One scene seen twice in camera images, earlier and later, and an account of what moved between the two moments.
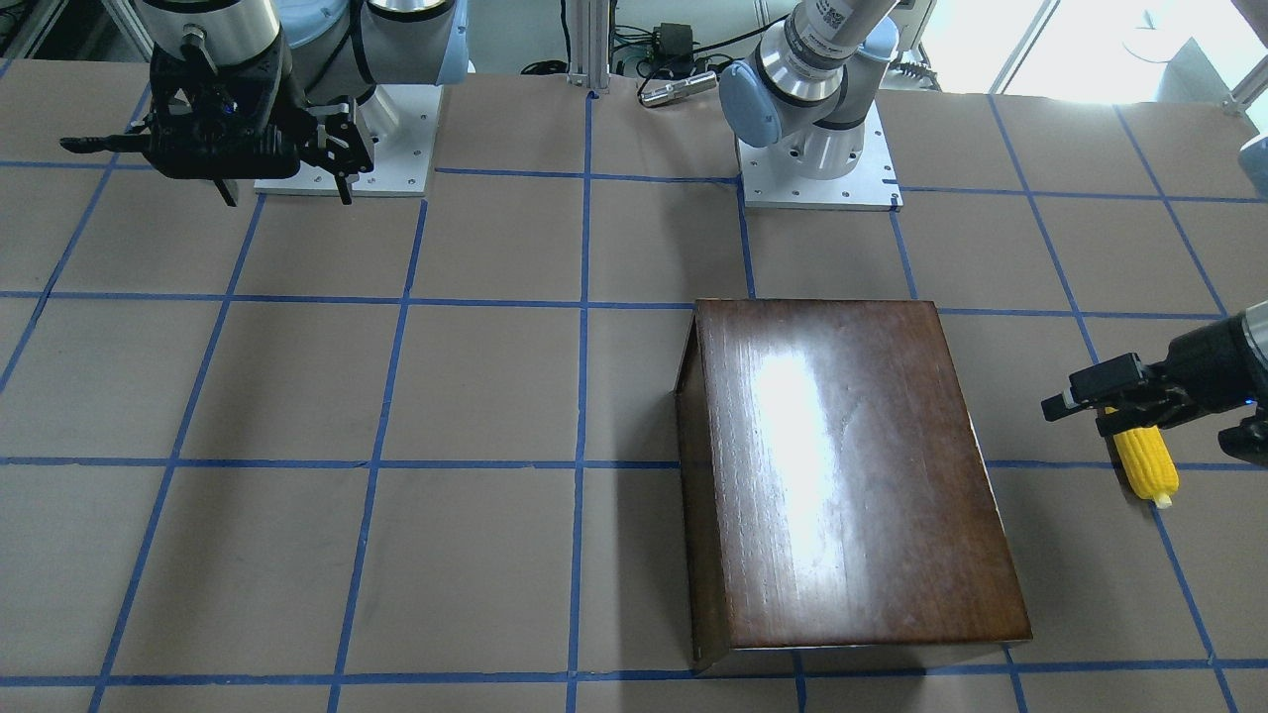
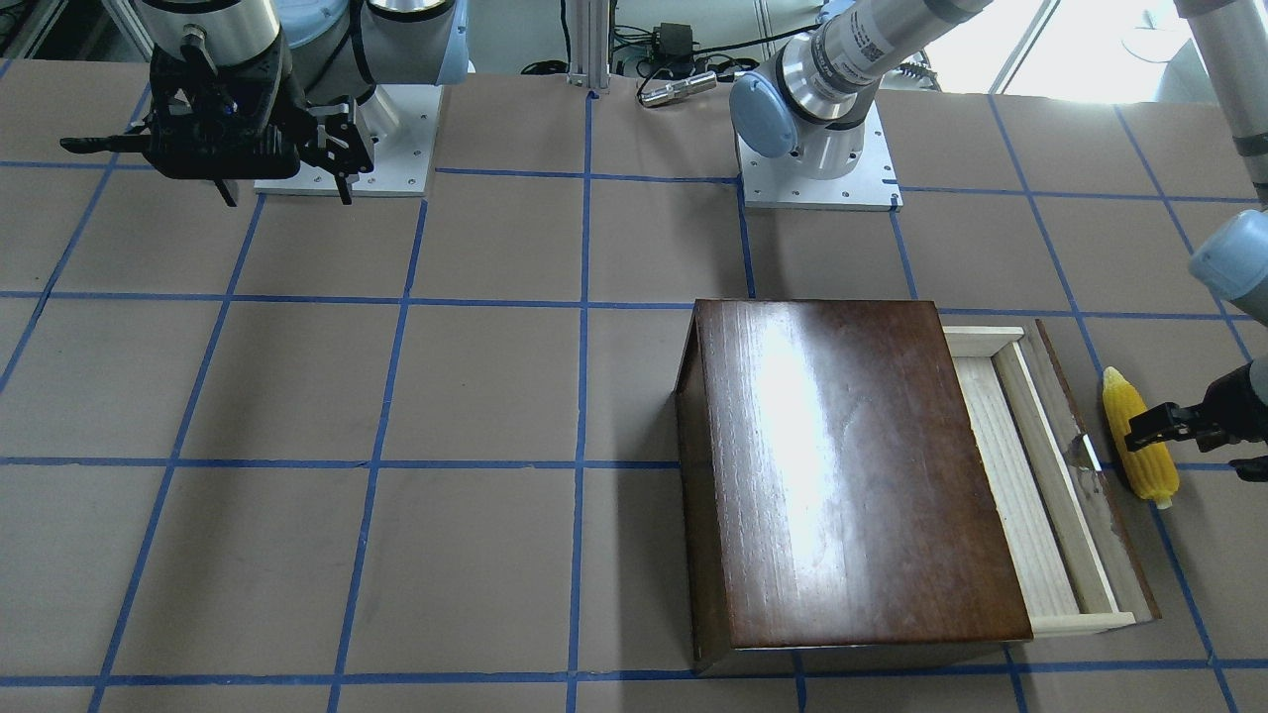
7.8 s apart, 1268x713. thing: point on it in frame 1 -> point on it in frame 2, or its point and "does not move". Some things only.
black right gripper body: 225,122 does not move
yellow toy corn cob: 1147,461 does not move
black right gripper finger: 345,154 does not move
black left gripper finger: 1112,379 -> 1167,421
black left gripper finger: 1113,423 -> 1251,469
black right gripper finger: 141,144 does not move
